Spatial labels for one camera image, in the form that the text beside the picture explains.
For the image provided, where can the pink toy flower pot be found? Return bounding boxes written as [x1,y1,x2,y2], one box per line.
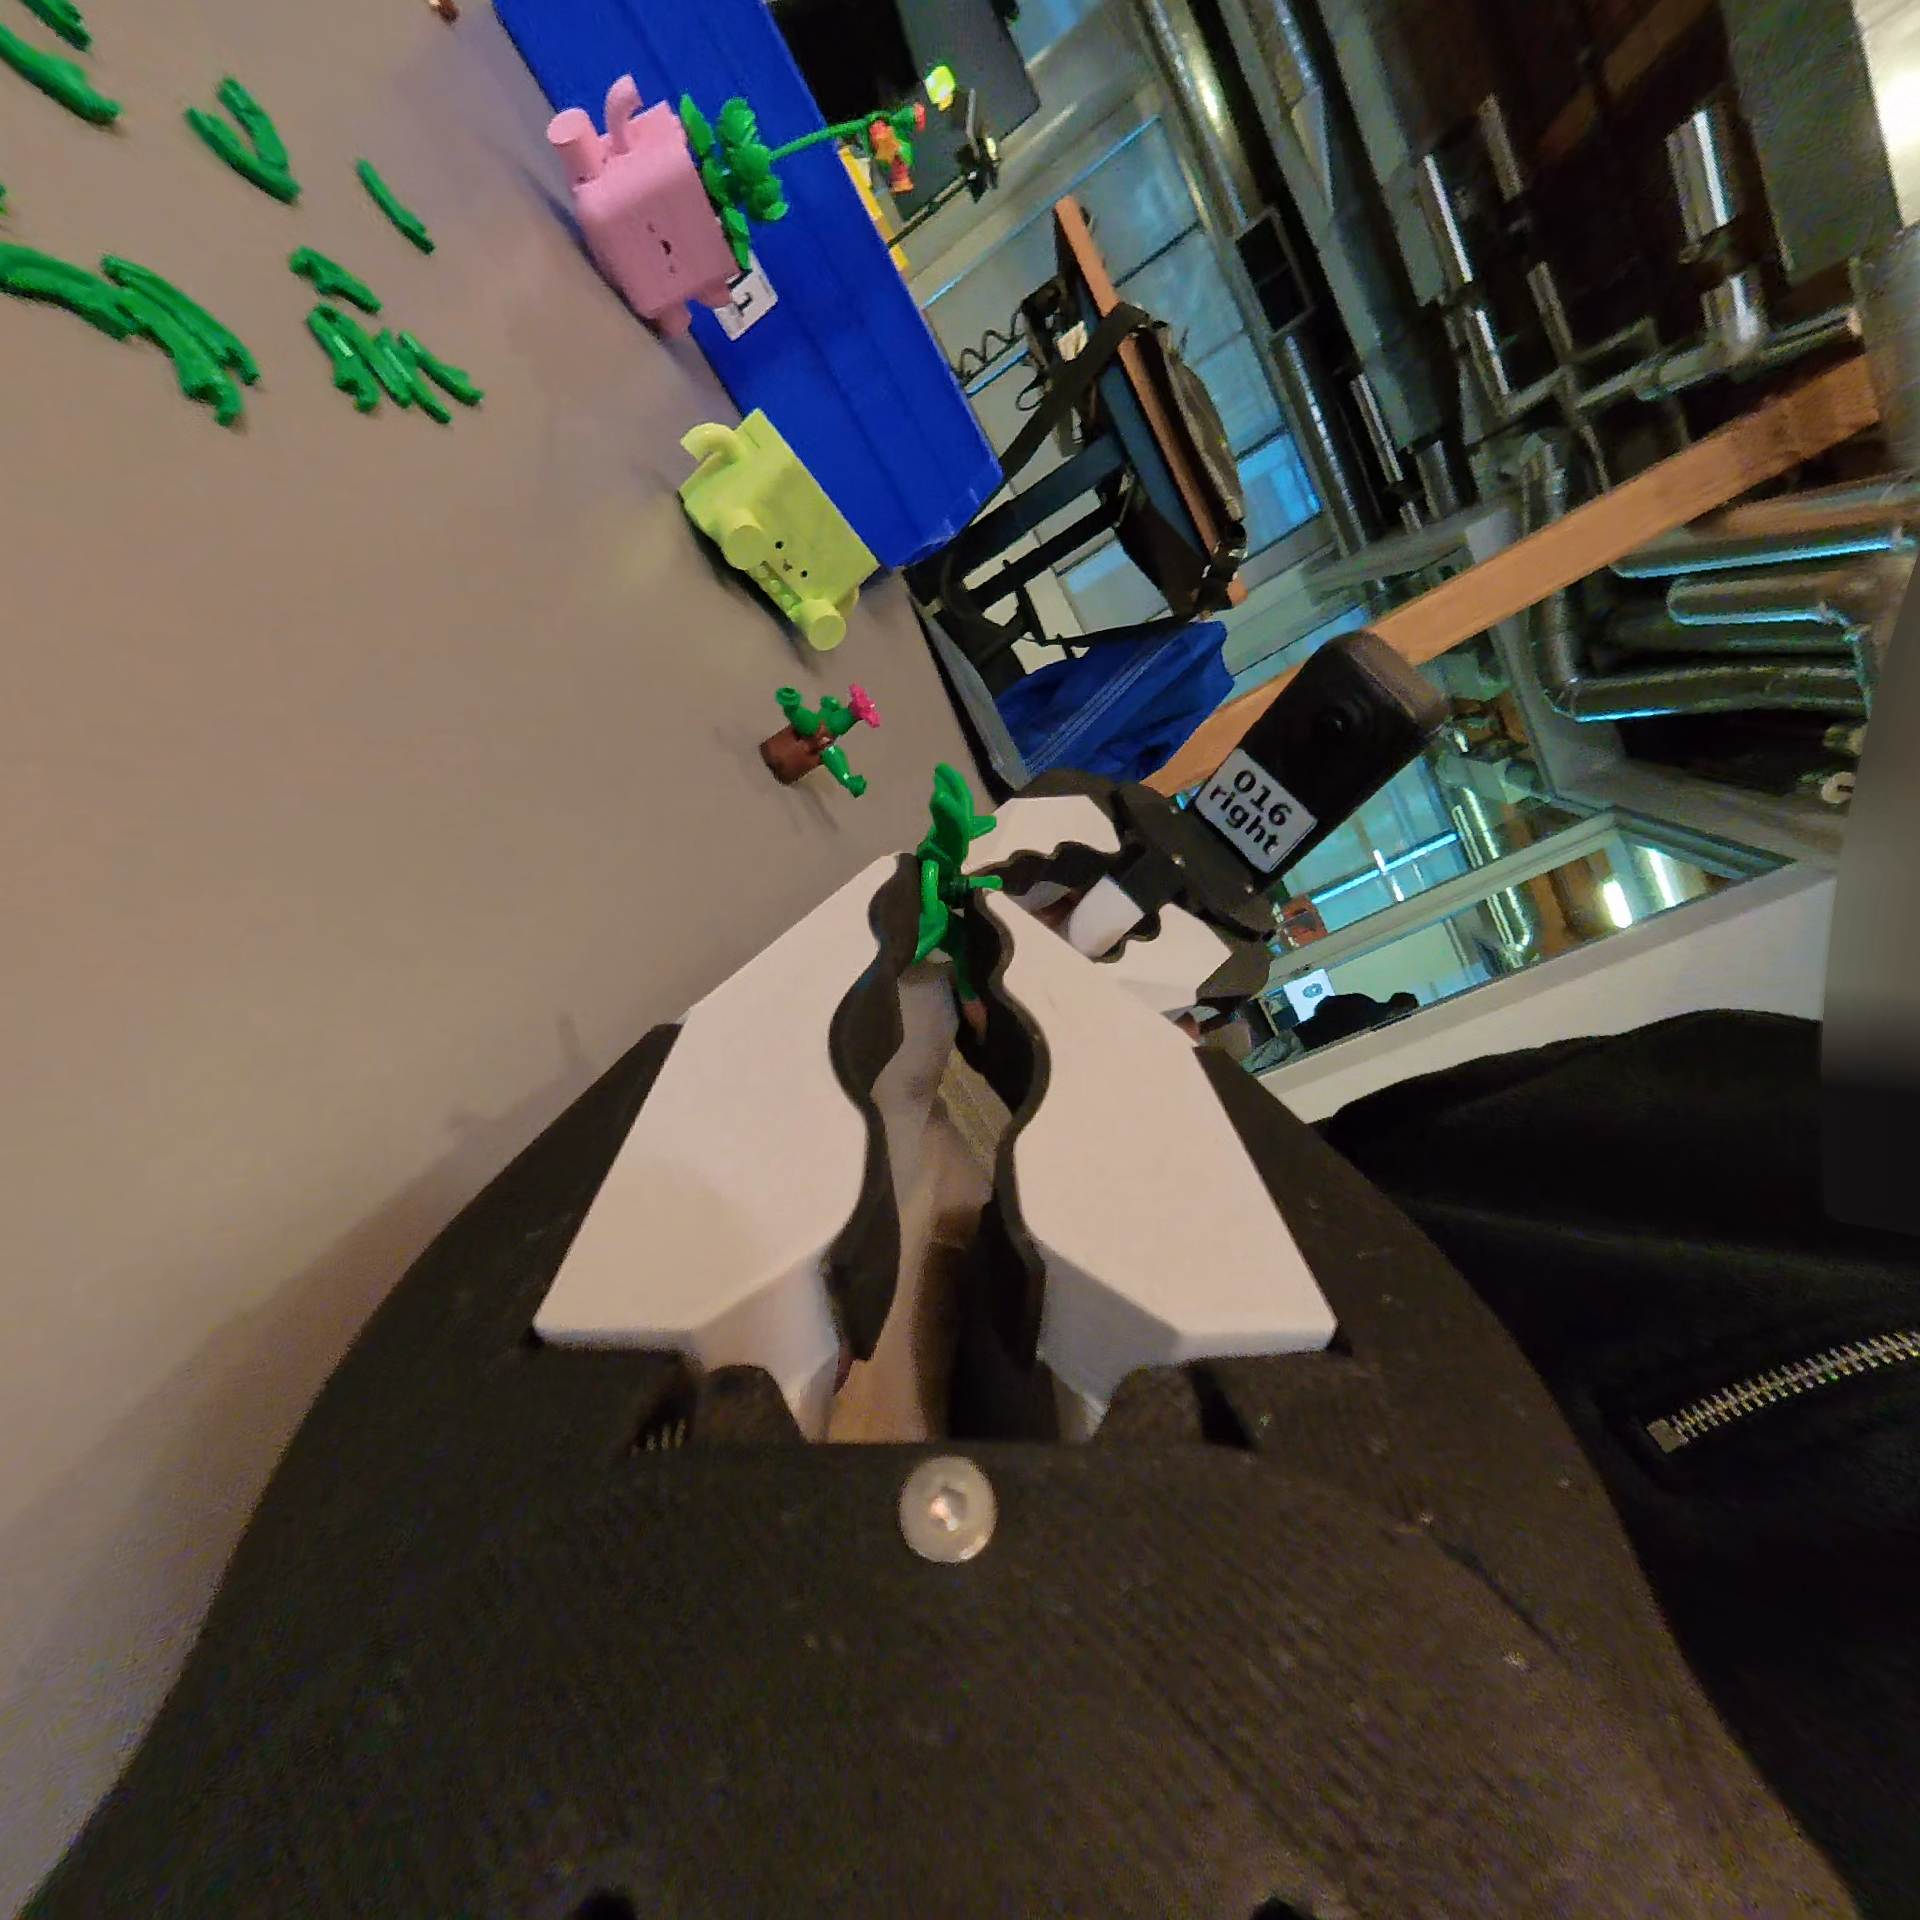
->
[541,80,933,336]

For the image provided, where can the black monitor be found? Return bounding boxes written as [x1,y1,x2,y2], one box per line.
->
[777,0,1042,170]

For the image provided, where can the lime green toy flower pot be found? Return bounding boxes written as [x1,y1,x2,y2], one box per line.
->
[677,407,879,653]

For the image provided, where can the wooden beam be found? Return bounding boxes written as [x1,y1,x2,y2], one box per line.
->
[1141,352,1885,800]

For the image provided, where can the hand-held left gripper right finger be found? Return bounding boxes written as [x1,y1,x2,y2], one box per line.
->
[972,903,1340,1437]

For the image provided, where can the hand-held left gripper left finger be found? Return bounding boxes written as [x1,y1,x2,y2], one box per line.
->
[533,858,917,1441]

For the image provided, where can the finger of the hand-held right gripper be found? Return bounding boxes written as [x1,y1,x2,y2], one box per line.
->
[1031,903,1234,1023]
[969,791,1121,889]

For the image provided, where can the metal ceiling ducts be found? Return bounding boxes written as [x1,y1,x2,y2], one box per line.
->
[1141,0,1920,724]

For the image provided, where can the blue plastic bin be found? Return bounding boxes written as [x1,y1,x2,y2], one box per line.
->
[489,0,1006,569]

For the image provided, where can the group of green leaf pieces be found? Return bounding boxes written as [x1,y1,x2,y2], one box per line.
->
[0,0,485,431]

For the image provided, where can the small potted toy flower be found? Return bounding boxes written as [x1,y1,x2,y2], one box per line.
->
[759,682,879,800]

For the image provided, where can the blue bag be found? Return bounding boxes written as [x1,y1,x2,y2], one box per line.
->
[996,619,1236,785]

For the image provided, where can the black-legged desk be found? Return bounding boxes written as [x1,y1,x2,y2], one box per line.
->
[928,192,1250,682]

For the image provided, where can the green spiky plant stem piece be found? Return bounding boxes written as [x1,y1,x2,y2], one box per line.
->
[902,760,1006,1011]

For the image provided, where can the person's black jacket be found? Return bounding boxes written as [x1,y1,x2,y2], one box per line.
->
[1317,1008,1920,1920]

